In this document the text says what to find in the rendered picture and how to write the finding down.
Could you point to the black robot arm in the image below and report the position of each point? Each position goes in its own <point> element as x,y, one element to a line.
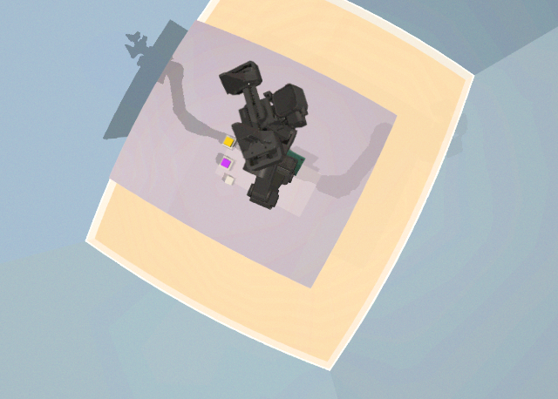
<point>290,110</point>

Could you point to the yellow button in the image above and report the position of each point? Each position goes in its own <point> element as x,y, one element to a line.
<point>229,142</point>

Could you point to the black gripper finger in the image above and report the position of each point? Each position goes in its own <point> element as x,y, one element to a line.
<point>234,81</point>
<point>252,141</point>

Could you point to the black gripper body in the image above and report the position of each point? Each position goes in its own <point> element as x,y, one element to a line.
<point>259,114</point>

